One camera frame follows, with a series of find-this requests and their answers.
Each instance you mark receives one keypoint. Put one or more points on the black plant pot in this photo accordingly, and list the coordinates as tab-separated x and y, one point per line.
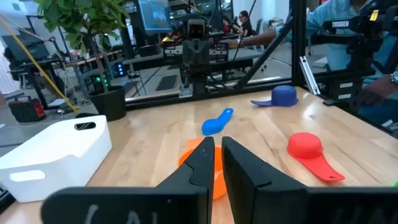
107	104

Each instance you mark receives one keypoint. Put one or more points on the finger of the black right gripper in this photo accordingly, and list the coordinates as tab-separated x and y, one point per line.
189	53
203	53

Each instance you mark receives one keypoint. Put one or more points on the red measuring cup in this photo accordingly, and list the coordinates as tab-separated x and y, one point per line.
304	146

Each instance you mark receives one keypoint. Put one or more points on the black red equipment box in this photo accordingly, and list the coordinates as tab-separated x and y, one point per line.
26	109

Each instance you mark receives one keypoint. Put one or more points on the dark blue measuring cup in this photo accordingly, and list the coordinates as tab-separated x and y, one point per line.
283	96

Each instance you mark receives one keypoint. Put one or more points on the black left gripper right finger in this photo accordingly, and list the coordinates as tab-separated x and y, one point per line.
264	199

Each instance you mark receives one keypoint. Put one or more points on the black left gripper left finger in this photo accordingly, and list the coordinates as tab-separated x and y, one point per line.
174	202

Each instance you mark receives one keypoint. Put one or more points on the dark computer monitor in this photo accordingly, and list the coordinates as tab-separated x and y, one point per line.
25	46

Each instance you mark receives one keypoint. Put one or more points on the yellow tag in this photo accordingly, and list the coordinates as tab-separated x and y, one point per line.
374	15
168	39

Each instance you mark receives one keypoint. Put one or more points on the computer tower with lights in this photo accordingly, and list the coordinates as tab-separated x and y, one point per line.
102	77

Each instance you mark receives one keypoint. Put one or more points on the white plastic basket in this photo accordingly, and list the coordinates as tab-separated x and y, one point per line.
53	155

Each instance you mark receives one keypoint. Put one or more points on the green leafy plant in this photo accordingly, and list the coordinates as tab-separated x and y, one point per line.
81	18

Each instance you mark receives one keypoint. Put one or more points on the person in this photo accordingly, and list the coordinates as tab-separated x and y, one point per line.
329	12
245	25

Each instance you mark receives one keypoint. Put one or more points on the grey workbench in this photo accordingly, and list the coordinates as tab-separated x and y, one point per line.
149	59

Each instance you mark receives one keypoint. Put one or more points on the small blue measuring cup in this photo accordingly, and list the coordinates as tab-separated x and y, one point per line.
214	124

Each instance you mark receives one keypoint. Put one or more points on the black aluminium table frame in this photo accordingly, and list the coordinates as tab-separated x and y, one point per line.
299	46

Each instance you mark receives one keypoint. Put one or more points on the orange measuring cup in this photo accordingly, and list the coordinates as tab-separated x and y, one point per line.
218	179

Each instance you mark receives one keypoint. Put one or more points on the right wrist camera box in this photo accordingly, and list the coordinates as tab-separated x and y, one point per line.
196	29

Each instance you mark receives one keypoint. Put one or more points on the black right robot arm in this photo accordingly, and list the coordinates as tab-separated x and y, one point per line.
197	81

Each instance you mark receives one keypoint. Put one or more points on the lit computer monitor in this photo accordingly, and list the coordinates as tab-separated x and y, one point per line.
155	15

